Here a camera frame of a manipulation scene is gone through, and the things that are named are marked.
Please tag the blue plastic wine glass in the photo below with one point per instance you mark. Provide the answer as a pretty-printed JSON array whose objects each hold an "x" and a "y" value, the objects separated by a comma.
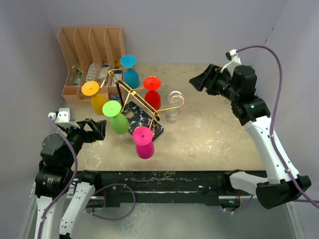
[{"x": 131, "y": 77}]

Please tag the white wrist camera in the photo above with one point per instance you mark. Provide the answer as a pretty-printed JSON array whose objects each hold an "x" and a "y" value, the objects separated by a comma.
[
  {"x": 64, "y": 117},
  {"x": 234, "y": 61}
]

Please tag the yellow plastic wine glass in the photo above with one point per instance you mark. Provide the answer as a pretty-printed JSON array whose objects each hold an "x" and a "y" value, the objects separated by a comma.
[{"x": 91, "y": 88}]

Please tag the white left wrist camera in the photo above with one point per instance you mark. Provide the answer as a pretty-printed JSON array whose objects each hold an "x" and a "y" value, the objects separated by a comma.
[{"x": 64, "y": 117}]

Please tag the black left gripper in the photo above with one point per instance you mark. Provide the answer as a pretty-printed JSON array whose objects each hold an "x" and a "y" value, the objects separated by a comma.
[{"x": 97, "y": 127}]

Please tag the clear glass wine glass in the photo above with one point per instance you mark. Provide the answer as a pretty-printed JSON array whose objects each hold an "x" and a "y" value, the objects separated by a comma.
[{"x": 176, "y": 100}]

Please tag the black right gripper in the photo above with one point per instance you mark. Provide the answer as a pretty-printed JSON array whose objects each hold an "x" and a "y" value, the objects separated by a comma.
[{"x": 208, "y": 79}]

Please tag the pink plastic wine glass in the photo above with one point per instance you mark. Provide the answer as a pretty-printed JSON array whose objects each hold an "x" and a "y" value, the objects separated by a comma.
[{"x": 143, "y": 138}]

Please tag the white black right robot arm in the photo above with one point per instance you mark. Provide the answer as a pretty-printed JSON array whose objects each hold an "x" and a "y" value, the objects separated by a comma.
[{"x": 283, "y": 182}]

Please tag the black marbled rack base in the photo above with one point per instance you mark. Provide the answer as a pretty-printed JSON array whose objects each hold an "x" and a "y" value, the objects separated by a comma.
[{"x": 138, "y": 117}]

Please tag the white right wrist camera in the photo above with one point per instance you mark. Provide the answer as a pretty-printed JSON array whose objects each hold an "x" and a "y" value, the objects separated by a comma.
[{"x": 234, "y": 61}]

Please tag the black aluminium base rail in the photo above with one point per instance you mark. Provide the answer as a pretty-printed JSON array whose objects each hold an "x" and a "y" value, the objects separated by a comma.
[{"x": 189, "y": 187}]

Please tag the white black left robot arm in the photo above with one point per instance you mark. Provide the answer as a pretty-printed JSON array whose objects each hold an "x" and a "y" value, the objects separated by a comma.
[{"x": 61, "y": 192}]

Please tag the tan plastic file organizer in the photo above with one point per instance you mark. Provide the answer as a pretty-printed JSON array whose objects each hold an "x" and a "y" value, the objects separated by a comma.
[{"x": 84, "y": 46}]

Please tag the gold wire wine glass rack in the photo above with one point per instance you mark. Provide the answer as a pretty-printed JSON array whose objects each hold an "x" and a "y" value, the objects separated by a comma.
[{"x": 155, "y": 114}]

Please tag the green plastic wine glass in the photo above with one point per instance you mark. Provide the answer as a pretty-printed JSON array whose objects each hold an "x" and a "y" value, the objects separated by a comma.
[{"x": 118, "y": 121}]

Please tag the red plastic wine glass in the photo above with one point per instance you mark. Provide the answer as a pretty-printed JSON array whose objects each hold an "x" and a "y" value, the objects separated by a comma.
[{"x": 152, "y": 84}]

